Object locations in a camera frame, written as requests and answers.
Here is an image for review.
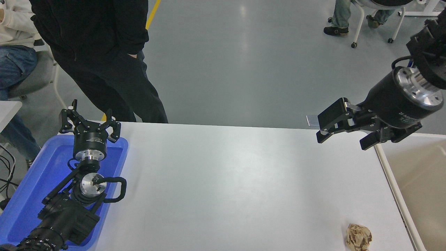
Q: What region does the seated person in jeans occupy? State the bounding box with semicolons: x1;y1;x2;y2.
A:
0;0;42;169

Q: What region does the thin black cable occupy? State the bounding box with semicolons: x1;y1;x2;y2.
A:
0;144;17;196

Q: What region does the grey chair with white frame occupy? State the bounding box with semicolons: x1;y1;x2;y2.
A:
7;33;68;109

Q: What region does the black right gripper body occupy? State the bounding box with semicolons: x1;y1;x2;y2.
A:
362;69;437;130

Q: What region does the seated person with dark shoes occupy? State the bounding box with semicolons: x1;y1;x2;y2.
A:
323;0;412;36

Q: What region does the tan paper ball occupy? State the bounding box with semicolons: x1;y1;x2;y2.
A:
345;223;372;251

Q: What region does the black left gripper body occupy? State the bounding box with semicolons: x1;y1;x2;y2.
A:
72;120;108;154

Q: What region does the small white side table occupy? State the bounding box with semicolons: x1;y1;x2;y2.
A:
0;101;23;133

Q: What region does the white chair on casters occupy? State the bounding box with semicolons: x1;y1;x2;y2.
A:
350;0;406;48

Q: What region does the large pale bin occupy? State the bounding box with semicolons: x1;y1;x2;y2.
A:
374;132;446;251

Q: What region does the blue plastic tray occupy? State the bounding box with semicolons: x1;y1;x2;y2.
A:
0;134;129;251

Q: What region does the standing person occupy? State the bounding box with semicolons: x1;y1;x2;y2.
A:
30;0;168;123

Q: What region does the white table base frame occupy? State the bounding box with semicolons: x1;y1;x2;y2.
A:
404;0;442;17

